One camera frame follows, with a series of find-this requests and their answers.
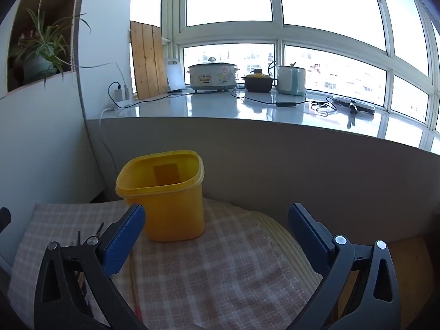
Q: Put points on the white cutting board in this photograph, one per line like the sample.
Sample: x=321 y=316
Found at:
x=175 y=75

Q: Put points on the yellow plastic container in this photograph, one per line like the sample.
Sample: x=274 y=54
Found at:
x=172 y=213

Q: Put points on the white power strip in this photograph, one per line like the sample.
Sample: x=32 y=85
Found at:
x=125 y=104

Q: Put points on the black hair tool on sill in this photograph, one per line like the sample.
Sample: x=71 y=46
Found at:
x=343 y=100

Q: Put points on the white floral electric cooker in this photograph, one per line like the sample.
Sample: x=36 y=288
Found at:
x=213 y=75

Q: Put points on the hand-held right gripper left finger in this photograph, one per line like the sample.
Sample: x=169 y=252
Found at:
x=123 y=244

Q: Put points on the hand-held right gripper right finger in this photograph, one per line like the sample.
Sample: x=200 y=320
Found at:
x=309 y=237

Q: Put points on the white phone charger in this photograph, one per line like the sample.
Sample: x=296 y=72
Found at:
x=126 y=92
x=118 y=94

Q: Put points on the spider plant in green pot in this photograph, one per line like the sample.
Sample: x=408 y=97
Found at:
x=37 y=68

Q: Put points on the pink checked cloth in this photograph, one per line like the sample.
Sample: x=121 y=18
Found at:
x=206 y=275

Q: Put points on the wooden plank board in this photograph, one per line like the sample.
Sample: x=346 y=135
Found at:
x=147 y=62

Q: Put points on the brown clay pot yellow lid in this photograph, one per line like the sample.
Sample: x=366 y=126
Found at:
x=257 y=84

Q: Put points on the white and green kettle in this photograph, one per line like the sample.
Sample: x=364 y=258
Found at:
x=290 y=80

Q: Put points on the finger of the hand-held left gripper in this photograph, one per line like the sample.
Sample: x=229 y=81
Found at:
x=4 y=218

